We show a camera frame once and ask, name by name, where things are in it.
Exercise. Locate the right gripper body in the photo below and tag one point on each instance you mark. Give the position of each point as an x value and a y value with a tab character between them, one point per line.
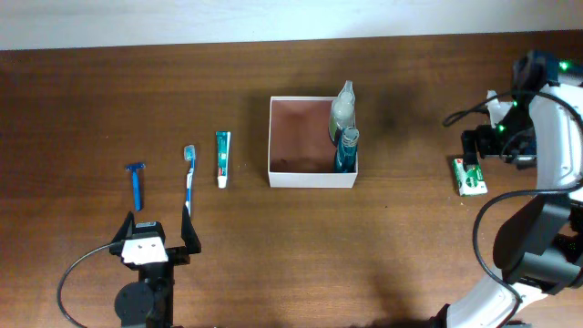
515	137

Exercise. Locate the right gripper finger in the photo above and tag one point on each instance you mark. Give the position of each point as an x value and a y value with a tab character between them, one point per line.
468	139
525	161

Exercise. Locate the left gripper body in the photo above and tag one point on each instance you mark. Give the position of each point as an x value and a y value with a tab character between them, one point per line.
176	256

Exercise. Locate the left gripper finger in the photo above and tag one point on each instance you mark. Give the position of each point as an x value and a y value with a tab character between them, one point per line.
126	229
188	234

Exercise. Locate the green soap packet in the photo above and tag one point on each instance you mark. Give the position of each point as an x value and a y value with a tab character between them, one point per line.
470	179

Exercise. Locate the blue mouthwash bottle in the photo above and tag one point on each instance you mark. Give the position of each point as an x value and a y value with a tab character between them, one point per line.
345	157

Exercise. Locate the clear purple spray bottle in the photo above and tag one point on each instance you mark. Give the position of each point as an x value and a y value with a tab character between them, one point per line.
342	114

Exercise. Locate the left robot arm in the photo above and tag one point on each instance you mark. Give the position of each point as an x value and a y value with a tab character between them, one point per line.
149	301

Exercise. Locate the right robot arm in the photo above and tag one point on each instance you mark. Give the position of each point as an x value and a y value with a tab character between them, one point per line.
537	252

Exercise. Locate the blue disposable razor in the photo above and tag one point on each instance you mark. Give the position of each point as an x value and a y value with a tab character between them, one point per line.
134	169

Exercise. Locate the blue white toothbrush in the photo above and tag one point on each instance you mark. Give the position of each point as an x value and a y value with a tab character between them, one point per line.
190	157

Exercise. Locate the green toothpaste tube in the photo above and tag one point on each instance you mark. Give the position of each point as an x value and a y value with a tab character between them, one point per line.
223	149

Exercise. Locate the white cardboard box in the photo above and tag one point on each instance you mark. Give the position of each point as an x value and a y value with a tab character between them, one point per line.
300	151

